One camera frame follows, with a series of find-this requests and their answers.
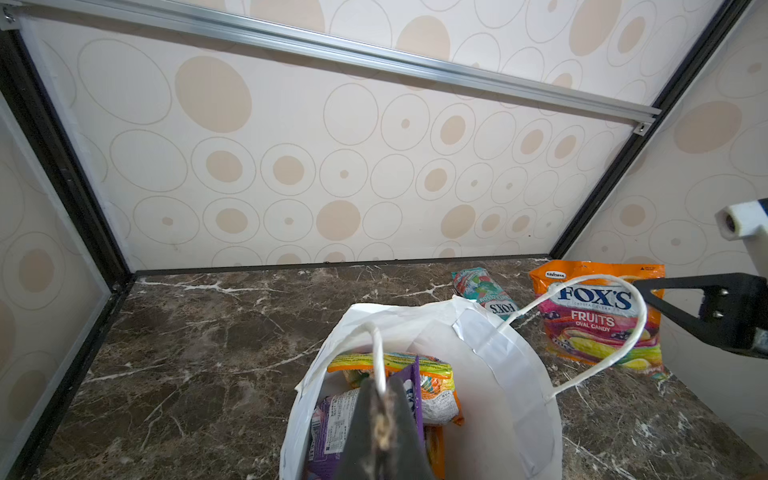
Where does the left black frame post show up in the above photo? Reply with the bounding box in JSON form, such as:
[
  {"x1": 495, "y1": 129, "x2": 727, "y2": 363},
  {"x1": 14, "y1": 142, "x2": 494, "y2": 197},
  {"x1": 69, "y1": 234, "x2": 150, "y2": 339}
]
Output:
[{"x1": 1, "y1": 30, "x2": 133, "y2": 479}]

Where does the horizontal aluminium rail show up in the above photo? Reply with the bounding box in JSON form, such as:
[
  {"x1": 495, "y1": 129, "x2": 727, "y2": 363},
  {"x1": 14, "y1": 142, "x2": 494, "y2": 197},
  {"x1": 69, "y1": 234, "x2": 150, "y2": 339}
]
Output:
[{"x1": 1, "y1": 1, "x2": 661, "y2": 135}]

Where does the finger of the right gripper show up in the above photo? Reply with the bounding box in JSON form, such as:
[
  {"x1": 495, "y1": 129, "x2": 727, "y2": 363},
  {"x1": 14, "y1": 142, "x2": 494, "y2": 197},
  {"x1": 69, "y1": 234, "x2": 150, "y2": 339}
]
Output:
[{"x1": 634, "y1": 273, "x2": 767, "y2": 354}]

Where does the purple candy packet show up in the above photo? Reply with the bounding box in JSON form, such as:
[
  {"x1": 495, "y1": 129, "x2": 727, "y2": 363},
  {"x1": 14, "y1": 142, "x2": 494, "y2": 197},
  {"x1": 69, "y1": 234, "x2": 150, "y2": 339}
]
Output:
[{"x1": 306, "y1": 362, "x2": 425, "y2": 479}]

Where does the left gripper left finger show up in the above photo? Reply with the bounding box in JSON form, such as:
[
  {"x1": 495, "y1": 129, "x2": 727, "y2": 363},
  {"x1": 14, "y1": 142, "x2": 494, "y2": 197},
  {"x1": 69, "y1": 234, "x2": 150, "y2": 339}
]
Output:
[{"x1": 333, "y1": 379, "x2": 387, "y2": 480}]

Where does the orange red Fox's packet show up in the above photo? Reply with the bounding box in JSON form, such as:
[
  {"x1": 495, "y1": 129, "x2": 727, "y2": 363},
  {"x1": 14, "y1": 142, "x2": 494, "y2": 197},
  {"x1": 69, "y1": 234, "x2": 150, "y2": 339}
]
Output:
[{"x1": 530, "y1": 260, "x2": 666, "y2": 375}]

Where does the teal Fox's candy packet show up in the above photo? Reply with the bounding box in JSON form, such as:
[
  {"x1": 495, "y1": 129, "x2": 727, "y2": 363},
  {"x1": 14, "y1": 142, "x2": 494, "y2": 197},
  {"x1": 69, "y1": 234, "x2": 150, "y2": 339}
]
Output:
[{"x1": 452, "y1": 267, "x2": 519, "y2": 320}]

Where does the black frame post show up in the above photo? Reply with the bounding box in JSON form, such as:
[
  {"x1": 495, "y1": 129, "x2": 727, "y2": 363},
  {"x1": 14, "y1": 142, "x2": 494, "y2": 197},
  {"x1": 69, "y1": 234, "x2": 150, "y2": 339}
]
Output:
[
  {"x1": 548, "y1": 0, "x2": 757, "y2": 259},
  {"x1": 1, "y1": 30, "x2": 133, "y2": 479}
]

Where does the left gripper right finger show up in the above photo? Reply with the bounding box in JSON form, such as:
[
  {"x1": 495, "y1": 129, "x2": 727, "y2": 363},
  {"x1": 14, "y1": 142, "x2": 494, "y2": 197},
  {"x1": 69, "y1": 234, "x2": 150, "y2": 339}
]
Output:
[{"x1": 383, "y1": 377, "x2": 434, "y2": 479}]

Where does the right black frame post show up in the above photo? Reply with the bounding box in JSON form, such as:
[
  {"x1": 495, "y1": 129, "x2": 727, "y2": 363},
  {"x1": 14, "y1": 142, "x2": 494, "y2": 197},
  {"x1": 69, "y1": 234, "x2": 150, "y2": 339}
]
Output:
[{"x1": 548, "y1": 0, "x2": 757, "y2": 259}]

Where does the white paper bag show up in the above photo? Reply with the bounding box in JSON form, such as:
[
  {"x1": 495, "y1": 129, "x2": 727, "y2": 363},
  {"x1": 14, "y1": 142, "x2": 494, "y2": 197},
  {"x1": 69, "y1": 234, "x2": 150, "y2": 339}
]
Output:
[{"x1": 279, "y1": 275, "x2": 647, "y2": 479}]

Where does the red yellow Fox's packet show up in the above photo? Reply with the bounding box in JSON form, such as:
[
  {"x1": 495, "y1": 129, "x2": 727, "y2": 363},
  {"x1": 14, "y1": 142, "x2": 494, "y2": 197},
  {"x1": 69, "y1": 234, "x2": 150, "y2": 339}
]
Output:
[{"x1": 327, "y1": 352, "x2": 464, "y2": 426}]

